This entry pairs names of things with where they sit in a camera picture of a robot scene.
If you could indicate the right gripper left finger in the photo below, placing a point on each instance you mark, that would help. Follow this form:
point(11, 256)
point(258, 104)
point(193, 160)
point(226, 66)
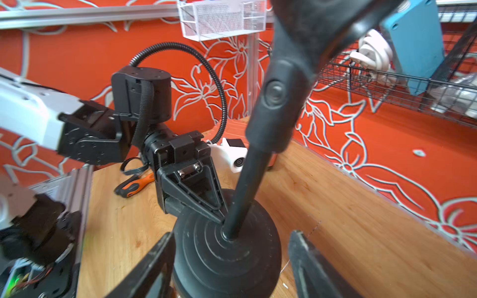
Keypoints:
point(151, 277)

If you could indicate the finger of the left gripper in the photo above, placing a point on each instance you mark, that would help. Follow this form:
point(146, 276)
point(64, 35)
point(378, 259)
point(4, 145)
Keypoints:
point(190, 185)

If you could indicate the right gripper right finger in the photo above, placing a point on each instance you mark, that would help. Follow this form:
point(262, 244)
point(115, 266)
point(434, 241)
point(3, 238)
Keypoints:
point(314, 276)

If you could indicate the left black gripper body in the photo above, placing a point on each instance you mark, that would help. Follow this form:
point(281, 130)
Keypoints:
point(167, 153)

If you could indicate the black round stand base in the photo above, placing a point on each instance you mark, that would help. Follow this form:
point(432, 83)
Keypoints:
point(209, 266)

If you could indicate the black mic clip pole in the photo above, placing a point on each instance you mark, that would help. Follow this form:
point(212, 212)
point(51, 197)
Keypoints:
point(307, 35)

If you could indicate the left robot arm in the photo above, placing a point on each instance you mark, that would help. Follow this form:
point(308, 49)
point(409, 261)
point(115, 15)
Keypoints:
point(91, 133)

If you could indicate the orange plastic tool case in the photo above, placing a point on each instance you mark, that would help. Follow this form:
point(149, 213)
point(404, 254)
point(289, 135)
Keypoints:
point(235, 129)

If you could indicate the teal box in basket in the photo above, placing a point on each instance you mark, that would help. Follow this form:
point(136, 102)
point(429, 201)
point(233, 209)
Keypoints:
point(415, 35)

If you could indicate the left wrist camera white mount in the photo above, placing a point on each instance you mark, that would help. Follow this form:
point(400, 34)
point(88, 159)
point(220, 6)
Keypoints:
point(229, 155)

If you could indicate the orange black handled tool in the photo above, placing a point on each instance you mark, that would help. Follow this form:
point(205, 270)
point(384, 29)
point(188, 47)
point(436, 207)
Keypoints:
point(133, 185)

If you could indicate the clear plastic wall bin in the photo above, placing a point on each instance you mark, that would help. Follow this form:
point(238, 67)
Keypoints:
point(211, 20)

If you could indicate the black wire wall basket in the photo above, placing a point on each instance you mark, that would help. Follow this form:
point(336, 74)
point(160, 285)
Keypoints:
point(366, 68)

